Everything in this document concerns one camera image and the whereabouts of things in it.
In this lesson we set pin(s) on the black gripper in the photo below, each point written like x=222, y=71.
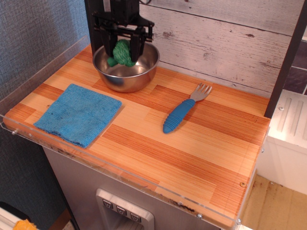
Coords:
x=109, y=20

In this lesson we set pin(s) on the green toy broccoli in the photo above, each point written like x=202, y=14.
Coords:
x=121, y=54

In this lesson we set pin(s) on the metal bowl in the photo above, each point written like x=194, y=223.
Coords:
x=125, y=79

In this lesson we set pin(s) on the blue folded cloth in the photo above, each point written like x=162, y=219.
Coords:
x=79, y=115

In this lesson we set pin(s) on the clear acrylic table guard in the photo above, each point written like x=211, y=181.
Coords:
x=201, y=165

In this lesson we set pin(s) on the grey toy fridge cabinet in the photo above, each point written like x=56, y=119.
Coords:
x=101, y=202

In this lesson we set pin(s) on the white toy sink unit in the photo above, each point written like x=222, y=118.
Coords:
x=283, y=157

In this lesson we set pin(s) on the yellow object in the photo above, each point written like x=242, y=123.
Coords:
x=24, y=225

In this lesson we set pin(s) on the blue handled fork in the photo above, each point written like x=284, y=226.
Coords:
x=174, y=119

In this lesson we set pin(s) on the dark vertical post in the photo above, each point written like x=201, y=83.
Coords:
x=288, y=60

